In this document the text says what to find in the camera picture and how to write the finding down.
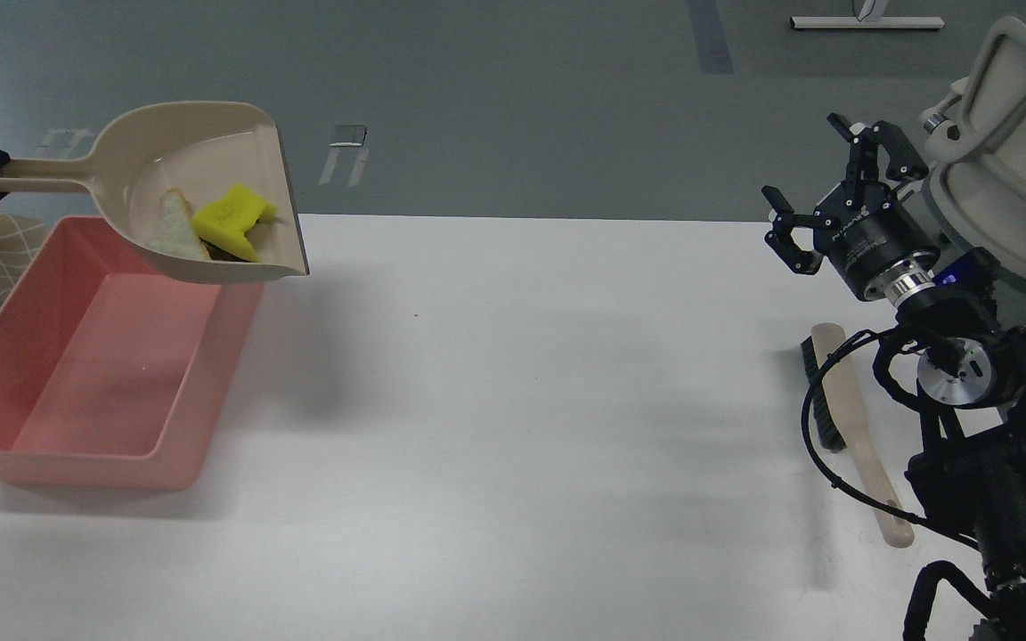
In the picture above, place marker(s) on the beige plastic chair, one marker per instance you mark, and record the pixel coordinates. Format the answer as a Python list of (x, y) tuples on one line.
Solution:
[(975, 194)]

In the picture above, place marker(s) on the yellow sponge piece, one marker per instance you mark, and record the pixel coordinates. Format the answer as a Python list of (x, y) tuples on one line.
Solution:
[(226, 221)]

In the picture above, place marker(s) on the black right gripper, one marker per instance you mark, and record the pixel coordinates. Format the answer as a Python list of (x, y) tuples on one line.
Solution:
[(867, 238)]

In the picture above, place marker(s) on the pink plastic bin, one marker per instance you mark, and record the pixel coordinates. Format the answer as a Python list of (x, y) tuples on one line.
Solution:
[(112, 375)]

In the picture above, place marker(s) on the beige plastic dustpan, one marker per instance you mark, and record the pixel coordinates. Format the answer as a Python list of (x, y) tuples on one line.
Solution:
[(202, 148)]

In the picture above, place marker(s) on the beige hand brush black bristles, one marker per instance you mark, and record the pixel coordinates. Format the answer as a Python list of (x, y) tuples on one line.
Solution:
[(848, 414)]

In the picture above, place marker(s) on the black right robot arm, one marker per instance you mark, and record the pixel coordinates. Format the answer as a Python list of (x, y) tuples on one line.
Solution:
[(947, 358)]

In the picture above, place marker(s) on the white floor stand base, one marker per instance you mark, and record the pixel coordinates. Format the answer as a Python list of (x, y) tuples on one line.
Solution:
[(870, 23)]

